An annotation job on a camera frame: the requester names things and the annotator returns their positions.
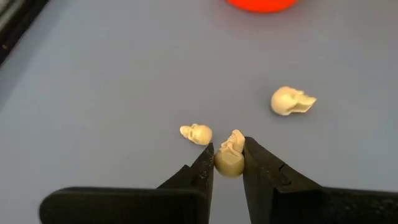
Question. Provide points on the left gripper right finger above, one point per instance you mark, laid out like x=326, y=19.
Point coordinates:
x=295, y=205

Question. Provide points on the orange round plastic bowl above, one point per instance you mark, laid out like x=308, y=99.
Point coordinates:
x=261, y=4

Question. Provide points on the cream plastic skull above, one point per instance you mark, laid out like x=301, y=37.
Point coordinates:
x=197, y=134
x=230, y=158
x=287, y=101

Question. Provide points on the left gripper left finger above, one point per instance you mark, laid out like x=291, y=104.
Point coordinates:
x=140, y=205

